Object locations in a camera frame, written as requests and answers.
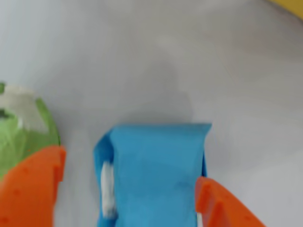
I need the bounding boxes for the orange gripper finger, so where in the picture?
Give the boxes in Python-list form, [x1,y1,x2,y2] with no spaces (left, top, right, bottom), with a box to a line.
[195,176,267,227]
[0,145,67,227]

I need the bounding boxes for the blue paper rubbish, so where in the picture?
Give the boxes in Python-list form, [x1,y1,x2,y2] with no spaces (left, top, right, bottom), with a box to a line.
[93,122,213,227]

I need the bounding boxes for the yellow handwritten welcome sign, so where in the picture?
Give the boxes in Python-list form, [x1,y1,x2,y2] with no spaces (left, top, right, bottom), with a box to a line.
[269,0,303,22]

